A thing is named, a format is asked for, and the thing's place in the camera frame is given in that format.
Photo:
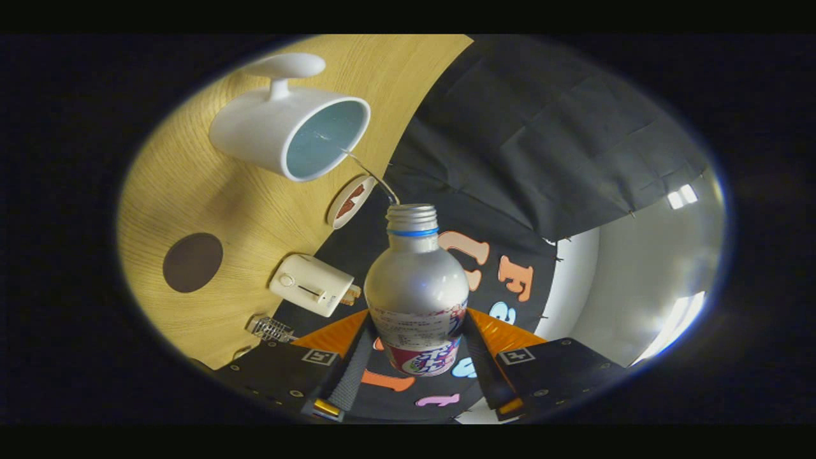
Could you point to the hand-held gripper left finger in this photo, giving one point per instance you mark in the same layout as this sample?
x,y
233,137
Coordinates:
x,y
280,370

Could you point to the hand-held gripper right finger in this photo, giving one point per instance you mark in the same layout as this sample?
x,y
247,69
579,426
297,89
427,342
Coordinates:
x,y
561,370

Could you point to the dark brown round coaster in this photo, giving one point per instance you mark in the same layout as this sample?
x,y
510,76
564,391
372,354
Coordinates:
x,y
192,262

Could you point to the silver juice bottle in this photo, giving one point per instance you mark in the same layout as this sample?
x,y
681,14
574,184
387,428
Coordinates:
x,y
414,280

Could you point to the white cup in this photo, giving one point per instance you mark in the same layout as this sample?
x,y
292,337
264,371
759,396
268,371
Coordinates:
x,y
255,127

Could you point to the white toaster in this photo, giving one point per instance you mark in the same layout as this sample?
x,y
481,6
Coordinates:
x,y
306,280

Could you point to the toasted bread slices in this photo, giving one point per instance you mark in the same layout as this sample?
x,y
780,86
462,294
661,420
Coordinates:
x,y
352,294

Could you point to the white plate with food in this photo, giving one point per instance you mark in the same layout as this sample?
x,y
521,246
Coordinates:
x,y
349,203

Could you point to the narrow ceiling light strip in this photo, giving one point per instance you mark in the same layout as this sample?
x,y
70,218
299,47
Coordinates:
x,y
682,196

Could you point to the wooden table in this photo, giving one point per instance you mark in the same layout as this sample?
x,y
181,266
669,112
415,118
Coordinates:
x,y
166,191

